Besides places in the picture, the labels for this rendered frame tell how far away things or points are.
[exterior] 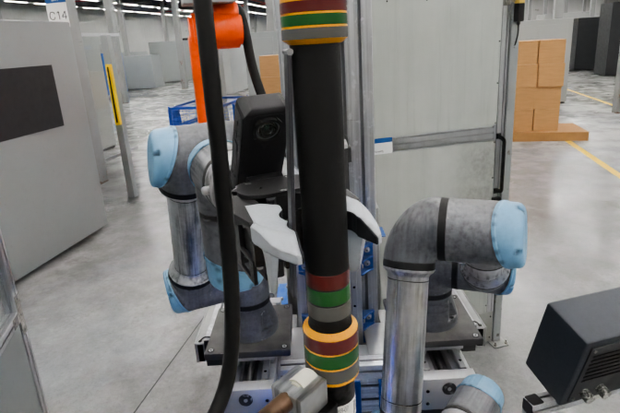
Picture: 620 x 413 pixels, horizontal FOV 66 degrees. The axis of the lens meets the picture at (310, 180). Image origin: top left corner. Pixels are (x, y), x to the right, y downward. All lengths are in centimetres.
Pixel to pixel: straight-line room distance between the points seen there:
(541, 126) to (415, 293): 792
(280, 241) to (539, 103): 839
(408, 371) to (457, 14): 186
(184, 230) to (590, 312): 85
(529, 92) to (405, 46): 635
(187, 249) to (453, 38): 174
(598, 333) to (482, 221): 35
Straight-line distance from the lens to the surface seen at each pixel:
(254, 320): 131
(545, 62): 857
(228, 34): 441
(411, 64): 236
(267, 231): 34
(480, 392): 91
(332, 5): 31
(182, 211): 104
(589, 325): 109
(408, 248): 87
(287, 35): 31
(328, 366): 38
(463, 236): 85
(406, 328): 90
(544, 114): 872
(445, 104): 247
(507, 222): 85
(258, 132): 41
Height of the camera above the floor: 179
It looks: 16 degrees down
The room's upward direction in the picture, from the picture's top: 4 degrees counter-clockwise
